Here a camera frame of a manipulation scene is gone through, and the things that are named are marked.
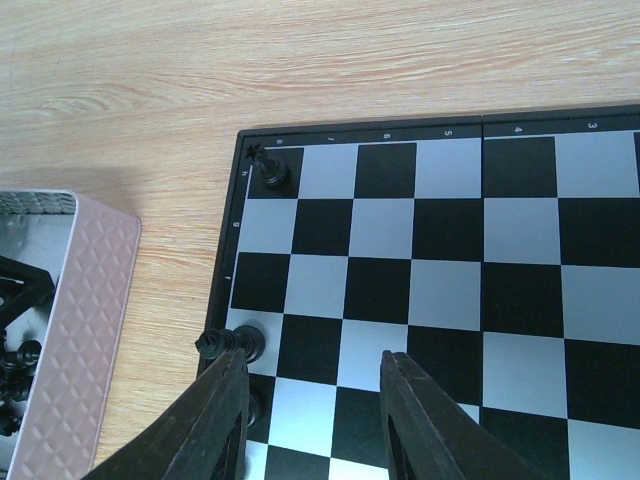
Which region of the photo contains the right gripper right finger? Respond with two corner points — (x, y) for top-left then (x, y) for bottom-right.
(380, 350), (547, 479)

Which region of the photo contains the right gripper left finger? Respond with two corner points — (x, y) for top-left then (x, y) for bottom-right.
(87, 349), (249, 479)

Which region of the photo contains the black chess piece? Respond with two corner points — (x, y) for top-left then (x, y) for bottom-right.
(195, 325), (266, 364)
(247, 388), (264, 429)
(246, 144), (291, 189)

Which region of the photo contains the black silver chess board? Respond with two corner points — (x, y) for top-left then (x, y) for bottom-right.
(206, 105), (639, 479)

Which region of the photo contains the pink tin with black pieces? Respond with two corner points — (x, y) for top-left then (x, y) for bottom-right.
(1, 189), (141, 479)

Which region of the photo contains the black chess pieces pile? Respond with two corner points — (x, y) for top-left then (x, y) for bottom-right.
(1, 256), (55, 437)

